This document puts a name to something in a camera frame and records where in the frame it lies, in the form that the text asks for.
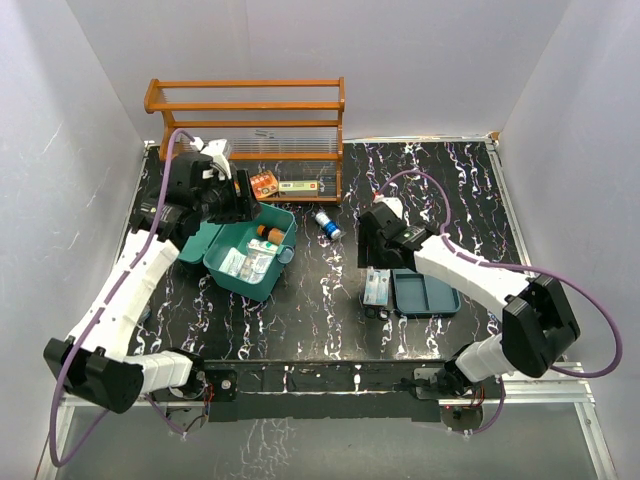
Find blue white roll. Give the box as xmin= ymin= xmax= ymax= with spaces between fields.
xmin=314 ymin=211 xmax=343 ymax=241

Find blue white packet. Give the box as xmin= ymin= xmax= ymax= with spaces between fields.
xmin=363 ymin=267 xmax=391 ymax=307

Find blue grey divided tray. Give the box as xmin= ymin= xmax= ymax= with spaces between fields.
xmin=392 ymin=269 xmax=461 ymax=318

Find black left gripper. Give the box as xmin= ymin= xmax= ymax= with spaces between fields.
xmin=195 ymin=169 xmax=262 ymax=225

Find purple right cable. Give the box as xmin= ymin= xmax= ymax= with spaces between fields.
xmin=372 ymin=169 xmax=624 ymax=379

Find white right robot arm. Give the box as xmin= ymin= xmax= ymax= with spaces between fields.
xmin=358 ymin=200 xmax=581 ymax=397

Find black scissors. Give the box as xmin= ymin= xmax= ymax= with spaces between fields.
xmin=365 ymin=306 xmax=390 ymax=322

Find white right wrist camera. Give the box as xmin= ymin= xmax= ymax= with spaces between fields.
xmin=373 ymin=195 xmax=404 ymax=219

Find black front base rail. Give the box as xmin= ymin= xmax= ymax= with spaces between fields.
xmin=196 ymin=360 xmax=500 ymax=423

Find orange wooden shelf rack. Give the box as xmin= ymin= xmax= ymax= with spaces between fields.
xmin=143 ymin=77 xmax=346 ymax=204

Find white blue-label packet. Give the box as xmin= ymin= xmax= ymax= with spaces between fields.
xmin=218 ymin=247 xmax=247 ymax=277

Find green plastic medicine box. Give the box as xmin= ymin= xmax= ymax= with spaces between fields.
xmin=178 ymin=204 xmax=296 ymax=302

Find brown bottle orange cap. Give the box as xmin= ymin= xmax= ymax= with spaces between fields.
xmin=256 ymin=225 xmax=285 ymax=245

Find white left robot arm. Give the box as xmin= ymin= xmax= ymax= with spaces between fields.
xmin=43 ymin=148 xmax=261 ymax=414

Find clear plastic bag packet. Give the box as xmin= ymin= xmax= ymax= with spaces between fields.
xmin=240 ymin=251 xmax=275 ymax=284

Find purple cable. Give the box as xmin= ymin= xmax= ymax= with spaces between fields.
xmin=48 ymin=128 xmax=201 ymax=469
xmin=372 ymin=169 xmax=624 ymax=379

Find orange medicine box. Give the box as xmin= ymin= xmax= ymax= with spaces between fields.
xmin=250 ymin=170 xmax=279 ymax=200

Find pale green long box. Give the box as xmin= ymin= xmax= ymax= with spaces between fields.
xmin=278 ymin=181 xmax=319 ymax=197

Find white bottle green label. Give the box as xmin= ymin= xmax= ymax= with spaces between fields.
xmin=247 ymin=239 xmax=279 ymax=256

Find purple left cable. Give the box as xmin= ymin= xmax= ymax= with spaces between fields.
xmin=48 ymin=128 xmax=201 ymax=469

